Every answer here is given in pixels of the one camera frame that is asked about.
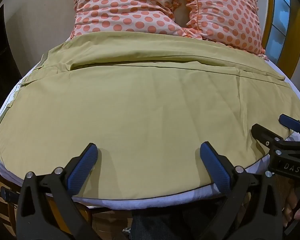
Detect large polka dot pillow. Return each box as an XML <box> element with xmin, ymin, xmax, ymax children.
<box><xmin>69</xmin><ymin>0</ymin><xmax>190</xmax><ymax>38</ymax></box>

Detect white mattress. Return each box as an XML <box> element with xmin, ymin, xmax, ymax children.
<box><xmin>0</xmin><ymin>55</ymin><xmax>300</xmax><ymax>211</ymax></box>

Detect yellow framed window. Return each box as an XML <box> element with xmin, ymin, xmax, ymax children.
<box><xmin>261</xmin><ymin>0</ymin><xmax>300</xmax><ymax>68</ymax></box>

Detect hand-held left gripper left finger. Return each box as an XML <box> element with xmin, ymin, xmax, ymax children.
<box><xmin>17</xmin><ymin>142</ymin><xmax>101</xmax><ymax>240</ymax></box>

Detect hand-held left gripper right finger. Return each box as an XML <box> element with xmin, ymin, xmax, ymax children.
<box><xmin>199</xmin><ymin>141</ymin><xmax>284</xmax><ymax>240</ymax></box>

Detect polka dot ruffled pillow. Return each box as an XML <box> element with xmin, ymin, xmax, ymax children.
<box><xmin>182</xmin><ymin>0</ymin><xmax>266</xmax><ymax>56</ymax></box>

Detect person's right hand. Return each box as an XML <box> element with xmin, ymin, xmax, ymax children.
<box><xmin>283</xmin><ymin>180</ymin><xmax>300</xmax><ymax>228</ymax></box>

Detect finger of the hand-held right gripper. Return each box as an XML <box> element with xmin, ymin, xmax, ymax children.
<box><xmin>251</xmin><ymin>123</ymin><xmax>291</xmax><ymax>153</ymax></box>
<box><xmin>279</xmin><ymin>114</ymin><xmax>300</xmax><ymax>137</ymax></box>

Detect khaki green pants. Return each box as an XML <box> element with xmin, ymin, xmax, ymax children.
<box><xmin>0</xmin><ymin>31</ymin><xmax>300</xmax><ymax>197</ymax></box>

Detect wooden bed frame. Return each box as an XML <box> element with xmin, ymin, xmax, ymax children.
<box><xmin>0</xmin><ymin>161</ymin><xmax>133</xmax><ymax>240</ymax></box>

